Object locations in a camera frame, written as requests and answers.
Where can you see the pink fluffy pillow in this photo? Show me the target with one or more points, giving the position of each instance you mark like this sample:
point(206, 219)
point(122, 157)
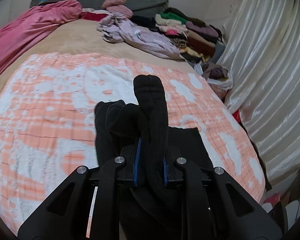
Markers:
point(113, 6)

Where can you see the red plastic bag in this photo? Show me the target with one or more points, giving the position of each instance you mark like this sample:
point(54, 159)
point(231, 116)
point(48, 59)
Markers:
point(236, 116)

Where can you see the bag of clothes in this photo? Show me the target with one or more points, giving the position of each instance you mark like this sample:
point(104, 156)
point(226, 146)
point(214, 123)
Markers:
point(218, 78)

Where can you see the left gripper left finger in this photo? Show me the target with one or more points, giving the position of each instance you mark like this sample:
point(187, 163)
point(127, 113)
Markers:
point(98, 201)

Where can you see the pink velvet quilt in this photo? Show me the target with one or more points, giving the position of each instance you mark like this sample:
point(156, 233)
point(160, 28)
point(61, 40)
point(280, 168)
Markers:
point(32, 26)

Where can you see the lilac crumpled garment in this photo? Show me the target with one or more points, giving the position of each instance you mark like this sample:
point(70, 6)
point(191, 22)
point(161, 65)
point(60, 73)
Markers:
point(116, 28)

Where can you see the stack of folded clothes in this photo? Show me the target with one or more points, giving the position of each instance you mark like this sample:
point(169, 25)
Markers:
point(196, 40)

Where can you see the black printed sweater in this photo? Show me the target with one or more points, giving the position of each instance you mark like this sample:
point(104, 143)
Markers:
point(165, 198)

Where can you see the beige bed sheet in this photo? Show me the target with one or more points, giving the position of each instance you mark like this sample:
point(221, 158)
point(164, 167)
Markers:
point(82, 37)

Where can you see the cream satin curtain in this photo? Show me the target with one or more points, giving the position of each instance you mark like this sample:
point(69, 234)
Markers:
point(263, 55)

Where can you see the red cloth near pillows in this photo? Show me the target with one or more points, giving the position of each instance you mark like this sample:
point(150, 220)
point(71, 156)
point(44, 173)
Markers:
point(93, 16)

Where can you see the orange white patterned blanket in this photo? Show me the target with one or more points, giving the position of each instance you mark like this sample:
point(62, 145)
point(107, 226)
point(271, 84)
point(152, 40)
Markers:
point(47, 124)

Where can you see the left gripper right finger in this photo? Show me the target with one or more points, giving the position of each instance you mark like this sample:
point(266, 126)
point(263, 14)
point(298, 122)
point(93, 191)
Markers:
point(209, 204)

